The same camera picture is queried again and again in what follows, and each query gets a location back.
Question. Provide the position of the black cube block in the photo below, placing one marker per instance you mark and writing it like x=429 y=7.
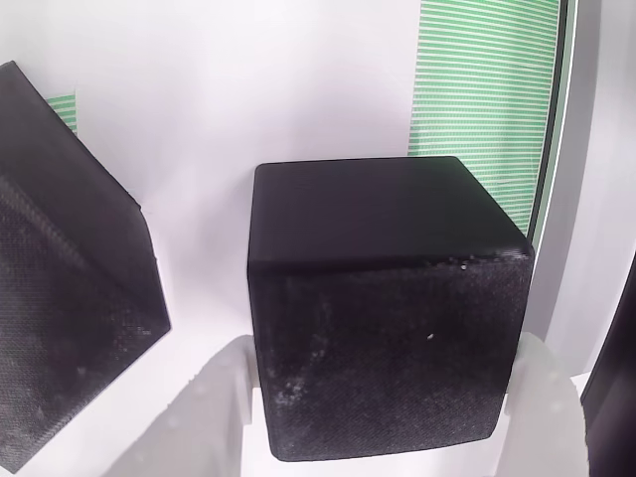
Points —
x=59 y=273
x=387 y=323

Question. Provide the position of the green striped paper strip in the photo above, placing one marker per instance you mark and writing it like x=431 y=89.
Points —
x=477 y=99

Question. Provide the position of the large black board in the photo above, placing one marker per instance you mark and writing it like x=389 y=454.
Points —
x=616 y=372

